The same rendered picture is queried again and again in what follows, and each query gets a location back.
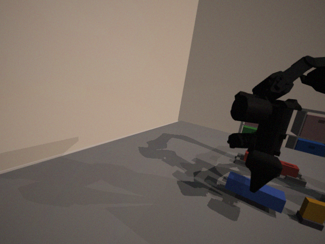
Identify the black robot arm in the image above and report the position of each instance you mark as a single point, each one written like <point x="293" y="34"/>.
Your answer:
<point x="262" y="107"/>

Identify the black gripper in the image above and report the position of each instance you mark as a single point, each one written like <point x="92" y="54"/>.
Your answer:
<point x="261" y="161"/>

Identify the blue rectangular block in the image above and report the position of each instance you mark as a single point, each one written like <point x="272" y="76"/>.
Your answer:
<point x="267" y="195"/>

